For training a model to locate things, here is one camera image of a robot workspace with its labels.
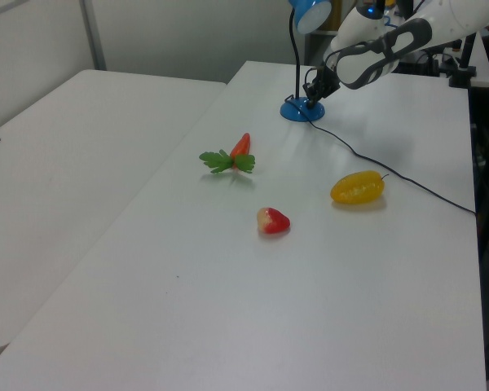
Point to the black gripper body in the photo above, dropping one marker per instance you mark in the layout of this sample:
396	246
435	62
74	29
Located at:
326	81

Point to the orange toy carrot green leaves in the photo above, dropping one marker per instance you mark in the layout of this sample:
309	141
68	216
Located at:
241	147

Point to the blue desk lamp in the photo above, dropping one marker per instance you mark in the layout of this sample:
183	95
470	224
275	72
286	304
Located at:
294	112

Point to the red toy strawberry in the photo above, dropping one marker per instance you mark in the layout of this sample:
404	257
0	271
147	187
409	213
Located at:
274	222

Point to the yellow toy starfruit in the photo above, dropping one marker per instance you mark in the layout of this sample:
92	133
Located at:
356	189

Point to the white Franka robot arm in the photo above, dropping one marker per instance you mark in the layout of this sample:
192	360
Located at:
362	69

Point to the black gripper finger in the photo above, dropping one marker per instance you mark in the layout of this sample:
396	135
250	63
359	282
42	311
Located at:
318	95
310	99

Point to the black camera stand with clamp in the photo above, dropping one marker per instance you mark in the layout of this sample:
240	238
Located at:
466	65

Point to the grey partition frame post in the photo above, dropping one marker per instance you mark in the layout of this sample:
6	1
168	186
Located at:
93	36

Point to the black desk equipment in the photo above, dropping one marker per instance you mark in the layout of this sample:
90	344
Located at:
430	63

